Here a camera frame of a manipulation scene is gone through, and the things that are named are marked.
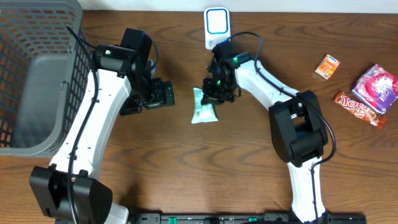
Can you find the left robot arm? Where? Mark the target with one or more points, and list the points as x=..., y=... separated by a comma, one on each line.
x=121, y=82

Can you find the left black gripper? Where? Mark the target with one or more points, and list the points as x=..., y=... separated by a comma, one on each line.
x=160, y=94

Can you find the mint green snack packet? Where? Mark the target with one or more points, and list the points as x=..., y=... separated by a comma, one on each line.
x=202, y=113

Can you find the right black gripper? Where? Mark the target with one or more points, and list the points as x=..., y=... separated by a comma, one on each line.
x=209, y=97

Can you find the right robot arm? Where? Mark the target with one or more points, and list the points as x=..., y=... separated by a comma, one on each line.
x=298, y=132

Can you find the dark grey plastic basket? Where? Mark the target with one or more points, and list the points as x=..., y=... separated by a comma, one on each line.
x=43, y=74

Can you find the white barcode scanner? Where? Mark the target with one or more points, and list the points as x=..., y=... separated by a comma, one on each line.
x=217, y=26

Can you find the black mounting rail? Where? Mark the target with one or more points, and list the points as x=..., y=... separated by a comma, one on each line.
x=269, y=218

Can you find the purple tissue pack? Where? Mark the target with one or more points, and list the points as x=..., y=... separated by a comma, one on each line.
x=376, y=88

